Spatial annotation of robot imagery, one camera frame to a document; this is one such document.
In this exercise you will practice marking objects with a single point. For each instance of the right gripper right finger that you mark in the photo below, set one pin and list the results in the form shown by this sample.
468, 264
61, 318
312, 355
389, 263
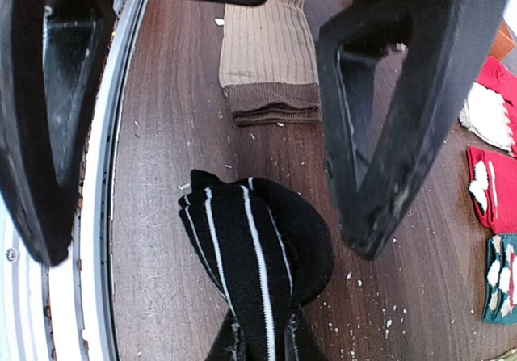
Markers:
299, 342

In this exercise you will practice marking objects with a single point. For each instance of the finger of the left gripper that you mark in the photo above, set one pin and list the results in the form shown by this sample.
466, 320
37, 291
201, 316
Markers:
447, 43
52, 58

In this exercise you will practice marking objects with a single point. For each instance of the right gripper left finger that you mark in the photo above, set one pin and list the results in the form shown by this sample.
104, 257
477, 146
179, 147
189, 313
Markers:
229, 344

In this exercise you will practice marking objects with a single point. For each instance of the black white striped sock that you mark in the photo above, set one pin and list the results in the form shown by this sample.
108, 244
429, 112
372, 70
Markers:
266, 249

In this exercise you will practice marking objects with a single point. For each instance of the tan sock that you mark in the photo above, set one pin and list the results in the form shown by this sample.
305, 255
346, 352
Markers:
268, 69

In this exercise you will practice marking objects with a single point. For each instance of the red sock middle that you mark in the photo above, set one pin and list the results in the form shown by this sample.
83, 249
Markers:
489, 111

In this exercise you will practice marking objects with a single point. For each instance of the red sock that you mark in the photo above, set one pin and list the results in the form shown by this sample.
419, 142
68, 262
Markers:
492, 184
489, 111

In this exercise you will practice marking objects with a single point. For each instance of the red sock right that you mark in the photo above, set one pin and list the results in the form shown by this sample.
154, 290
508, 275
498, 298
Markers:
492, 184

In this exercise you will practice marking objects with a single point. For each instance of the dark green reindeer sock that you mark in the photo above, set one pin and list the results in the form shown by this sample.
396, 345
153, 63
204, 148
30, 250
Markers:
500, 297

